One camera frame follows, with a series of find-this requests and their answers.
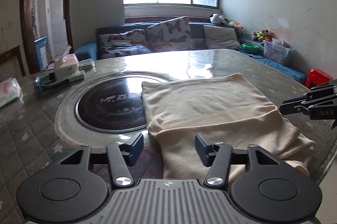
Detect pink and white tissue pack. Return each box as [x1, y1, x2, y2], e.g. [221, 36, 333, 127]
[54, 53, 79, 77]

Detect red plastic stool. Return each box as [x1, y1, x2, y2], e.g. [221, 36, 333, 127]
[305, 69, 333, 89]

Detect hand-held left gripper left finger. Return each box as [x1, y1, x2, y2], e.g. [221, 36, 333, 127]
[59, 132, 145, 188]

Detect clear plastic storage box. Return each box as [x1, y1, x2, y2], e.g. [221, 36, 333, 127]
[263, 38, 294, 65]

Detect green bowl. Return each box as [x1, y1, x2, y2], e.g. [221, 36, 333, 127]
[242, 43, 260, 53]

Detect light blue cabinet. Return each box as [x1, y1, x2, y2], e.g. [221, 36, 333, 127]
[34, 36, 50, 70]

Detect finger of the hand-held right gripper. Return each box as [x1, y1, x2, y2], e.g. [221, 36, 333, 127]
[304, 82, 337, 103]
[280, 98, 337, 120]

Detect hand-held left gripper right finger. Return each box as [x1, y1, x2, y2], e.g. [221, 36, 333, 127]
[194, 133, 286, 187]

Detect white flat box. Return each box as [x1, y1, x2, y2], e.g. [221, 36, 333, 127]
[56, 70, 85, 83]

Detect blue patterned sofa blanket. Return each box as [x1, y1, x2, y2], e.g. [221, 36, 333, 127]
[245, 52, 307, 82]

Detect clear plastic wrapped pack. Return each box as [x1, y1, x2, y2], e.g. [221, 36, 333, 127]
[0, 77, 21, 109]

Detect wooden chair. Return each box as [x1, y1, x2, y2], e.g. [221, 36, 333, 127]
[0, 45, 26, 82]

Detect dark wooden door frame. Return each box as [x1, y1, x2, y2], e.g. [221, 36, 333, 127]
[20, 0, 74, 74]

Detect grey pillow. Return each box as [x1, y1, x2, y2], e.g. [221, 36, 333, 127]
[203, 25, 243, 51]

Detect small clear plastic case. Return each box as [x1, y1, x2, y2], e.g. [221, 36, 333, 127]
[78, 60, 95, 71]

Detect pink and green plush toy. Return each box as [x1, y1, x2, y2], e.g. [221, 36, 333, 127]
[228, 20, 244, 30]

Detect large butterfly print pillow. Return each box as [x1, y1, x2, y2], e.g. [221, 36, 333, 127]
[146, 16, 194, 52]

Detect round black induction cooktop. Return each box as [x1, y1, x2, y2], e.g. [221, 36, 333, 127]
[76, 76, 148, 133]

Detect brown and green plush toys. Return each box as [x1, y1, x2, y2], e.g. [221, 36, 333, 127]
[251, 29, 273, 42]

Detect cream garment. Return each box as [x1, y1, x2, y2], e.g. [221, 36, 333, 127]
[141, 72, 316, 185]

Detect flat butterfly print pillow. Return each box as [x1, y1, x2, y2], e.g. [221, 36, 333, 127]
[98, 29, 153, 59]

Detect blue corner sofa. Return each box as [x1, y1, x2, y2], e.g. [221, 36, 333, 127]
[75, 21, 308, 85]

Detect panda plush toy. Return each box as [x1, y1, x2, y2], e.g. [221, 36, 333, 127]
[209, 14, 229, 25]

